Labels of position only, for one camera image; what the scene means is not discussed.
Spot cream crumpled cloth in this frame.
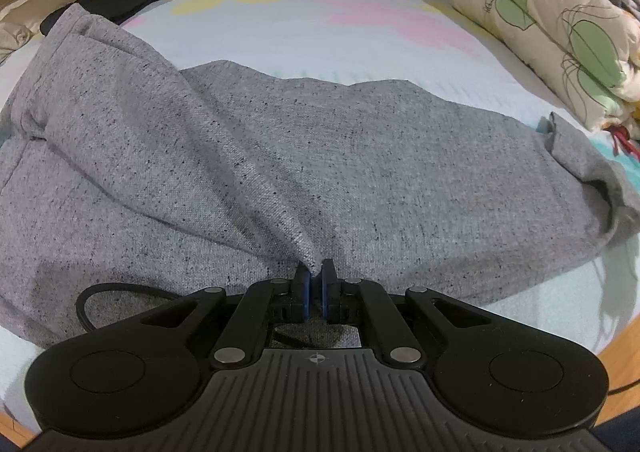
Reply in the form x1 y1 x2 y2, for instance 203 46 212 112
0 0 58 66

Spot grey speckled pants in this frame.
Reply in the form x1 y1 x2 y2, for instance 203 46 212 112
0 2 640 350

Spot pastel floral bed sheet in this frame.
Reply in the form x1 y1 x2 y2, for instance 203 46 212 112
0 0 640 433

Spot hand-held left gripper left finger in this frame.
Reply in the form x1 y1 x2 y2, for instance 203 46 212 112
140 265 312 369

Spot cream quilt with green leaves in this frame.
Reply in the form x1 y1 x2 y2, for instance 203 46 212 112
448 0 640 133

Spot black cable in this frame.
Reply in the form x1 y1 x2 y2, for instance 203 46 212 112
75 283 196 333

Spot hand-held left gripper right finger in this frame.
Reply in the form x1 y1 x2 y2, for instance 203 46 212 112
320 259 493 369

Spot black folded cloth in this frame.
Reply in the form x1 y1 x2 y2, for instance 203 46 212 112
40 0 173 36

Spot red string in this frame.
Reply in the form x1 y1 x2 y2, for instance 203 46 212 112
609 125 639 156

